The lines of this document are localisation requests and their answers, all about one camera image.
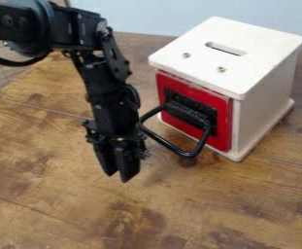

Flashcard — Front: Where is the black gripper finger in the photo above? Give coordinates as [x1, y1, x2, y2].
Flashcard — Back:
[93, 144, 118, 176]
[114, 148, 150, 183]

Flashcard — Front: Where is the black metal drawer handle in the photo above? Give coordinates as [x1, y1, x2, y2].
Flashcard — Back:
[138, 96, 216, 159]

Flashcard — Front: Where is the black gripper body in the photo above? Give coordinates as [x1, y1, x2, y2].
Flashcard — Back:
[82, 96, 146, 153]

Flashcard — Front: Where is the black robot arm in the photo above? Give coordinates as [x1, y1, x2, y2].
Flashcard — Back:
[0, 0, 147, 182]

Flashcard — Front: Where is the white wooden cabinet box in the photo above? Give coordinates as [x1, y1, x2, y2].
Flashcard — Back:
[147, 17, 302, 161]

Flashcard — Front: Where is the red drawer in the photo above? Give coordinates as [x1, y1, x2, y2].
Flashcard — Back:
[155, 71, 232, 152]

